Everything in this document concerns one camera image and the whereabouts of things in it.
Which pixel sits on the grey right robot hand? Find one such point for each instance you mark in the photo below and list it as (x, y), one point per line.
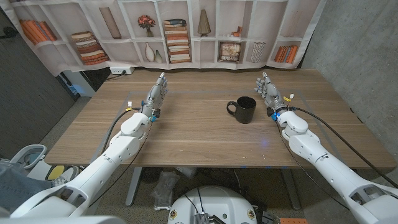
(272, 95)

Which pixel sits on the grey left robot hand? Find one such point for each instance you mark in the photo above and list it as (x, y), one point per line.
(155, 96)

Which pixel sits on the black ceramic mug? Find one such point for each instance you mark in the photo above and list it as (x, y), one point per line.
(245, 113)

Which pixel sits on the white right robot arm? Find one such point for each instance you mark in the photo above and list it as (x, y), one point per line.
(329, 174)

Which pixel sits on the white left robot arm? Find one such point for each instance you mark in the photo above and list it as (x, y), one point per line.
(118, 149)

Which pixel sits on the white power strip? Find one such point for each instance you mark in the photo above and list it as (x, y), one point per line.
(119, 70)

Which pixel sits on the white cabinet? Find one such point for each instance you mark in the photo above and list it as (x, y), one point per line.
(82, 84)

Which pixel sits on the black round object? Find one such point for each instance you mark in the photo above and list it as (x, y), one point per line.
(150, 175)

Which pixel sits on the printed bookshelf backdrop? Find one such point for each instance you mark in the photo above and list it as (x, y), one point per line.
(133, 18)

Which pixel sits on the clear plastic bag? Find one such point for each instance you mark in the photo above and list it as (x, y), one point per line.
(164, 186)

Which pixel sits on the grey metal table leg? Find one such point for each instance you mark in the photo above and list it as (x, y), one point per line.
(290, 189)
(133, 189)

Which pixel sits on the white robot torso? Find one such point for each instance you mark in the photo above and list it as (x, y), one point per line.
(217, 202)

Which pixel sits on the yellow black-rimmed disc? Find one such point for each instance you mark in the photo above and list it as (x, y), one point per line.
(55, 172)

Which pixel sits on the orange box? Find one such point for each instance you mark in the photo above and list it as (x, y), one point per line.
(292, 221)

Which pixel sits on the white grey bin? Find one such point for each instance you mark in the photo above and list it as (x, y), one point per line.
(18, 155)

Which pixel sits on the person's blue jeans leg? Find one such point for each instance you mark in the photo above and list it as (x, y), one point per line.
(15, 186)

